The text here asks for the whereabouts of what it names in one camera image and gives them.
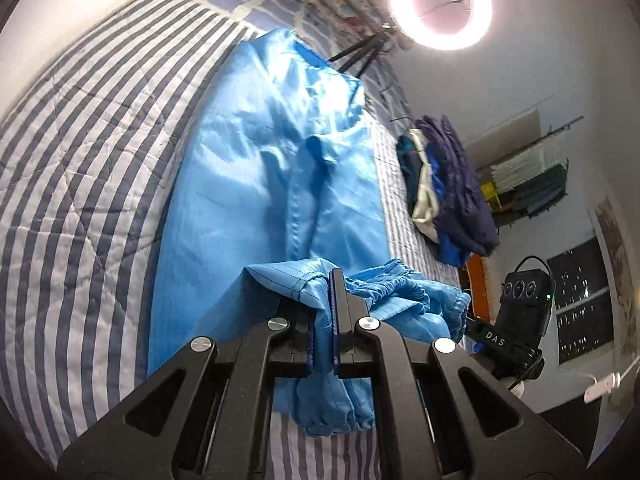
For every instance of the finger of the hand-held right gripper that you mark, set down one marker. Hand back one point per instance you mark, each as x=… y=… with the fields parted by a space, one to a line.
x=471 y=327

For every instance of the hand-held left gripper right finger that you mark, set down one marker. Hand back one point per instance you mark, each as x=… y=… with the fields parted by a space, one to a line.
x=336 y=320

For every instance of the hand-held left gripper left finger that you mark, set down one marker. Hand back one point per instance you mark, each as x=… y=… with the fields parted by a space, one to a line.
x=302 y=355

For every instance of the light blue garment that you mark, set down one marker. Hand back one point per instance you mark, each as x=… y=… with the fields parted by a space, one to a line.
x=250 y=160

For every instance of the pile of dark clothes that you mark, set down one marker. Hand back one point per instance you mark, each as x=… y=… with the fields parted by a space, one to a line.
x=465 y=195

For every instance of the clothes drying rack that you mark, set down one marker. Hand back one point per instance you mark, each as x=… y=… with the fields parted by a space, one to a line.
x=530 y=170

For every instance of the dark window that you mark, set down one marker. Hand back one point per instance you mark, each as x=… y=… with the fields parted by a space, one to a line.
x=580 y=285

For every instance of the royal blue folded cloth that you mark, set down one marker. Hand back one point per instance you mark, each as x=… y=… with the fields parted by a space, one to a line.
x=450 y=250

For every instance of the white power strip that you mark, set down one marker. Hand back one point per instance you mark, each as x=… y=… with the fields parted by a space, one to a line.
x=602 y=387

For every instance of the yellow box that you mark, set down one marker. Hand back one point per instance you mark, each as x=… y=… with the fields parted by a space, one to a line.
x=491 y=199

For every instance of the white folded cloth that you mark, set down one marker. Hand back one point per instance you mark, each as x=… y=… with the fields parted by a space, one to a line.
x=425 y=187

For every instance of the teal folded cloth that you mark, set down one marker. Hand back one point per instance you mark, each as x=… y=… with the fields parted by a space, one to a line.
x=407 y=165

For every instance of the black tripod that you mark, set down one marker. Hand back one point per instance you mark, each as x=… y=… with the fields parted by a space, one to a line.
x=357 y=55

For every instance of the blue white striped quilt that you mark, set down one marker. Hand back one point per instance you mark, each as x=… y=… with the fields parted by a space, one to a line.
x=90 y=160

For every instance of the wooden bed frame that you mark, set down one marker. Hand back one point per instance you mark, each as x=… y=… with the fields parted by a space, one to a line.
x=480 y=285

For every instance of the wall poster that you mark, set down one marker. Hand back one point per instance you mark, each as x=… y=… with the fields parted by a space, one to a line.
x=615 y=240

